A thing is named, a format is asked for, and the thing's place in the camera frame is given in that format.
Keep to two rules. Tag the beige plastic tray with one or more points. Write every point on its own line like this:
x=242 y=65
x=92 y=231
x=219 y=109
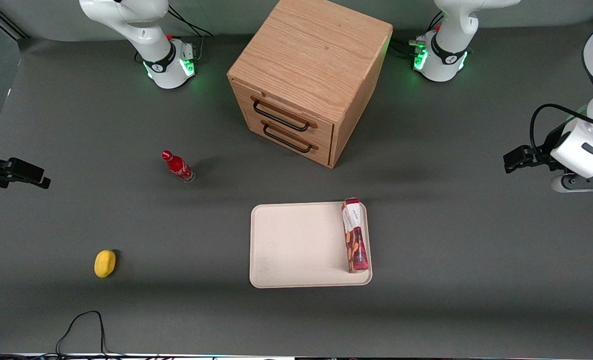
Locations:
x=301 y=245

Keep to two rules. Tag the yellow lemon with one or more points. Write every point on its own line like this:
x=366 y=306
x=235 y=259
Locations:
x=105 y=263

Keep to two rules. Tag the wooden drawer cabinet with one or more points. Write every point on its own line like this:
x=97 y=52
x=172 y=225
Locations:
x=311 y=65

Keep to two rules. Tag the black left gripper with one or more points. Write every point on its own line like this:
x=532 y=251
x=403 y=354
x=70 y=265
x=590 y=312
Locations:
x=545 y=152

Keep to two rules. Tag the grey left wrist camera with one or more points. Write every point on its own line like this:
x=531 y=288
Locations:
x=579 y=183

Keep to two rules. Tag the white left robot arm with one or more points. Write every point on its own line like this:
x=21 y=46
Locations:
x=446 y=60

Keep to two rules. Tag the red cola bottle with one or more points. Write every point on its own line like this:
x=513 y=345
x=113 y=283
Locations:
x=178 y=166

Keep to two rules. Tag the red cookie box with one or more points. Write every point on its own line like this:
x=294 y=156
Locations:
x=355 y=237

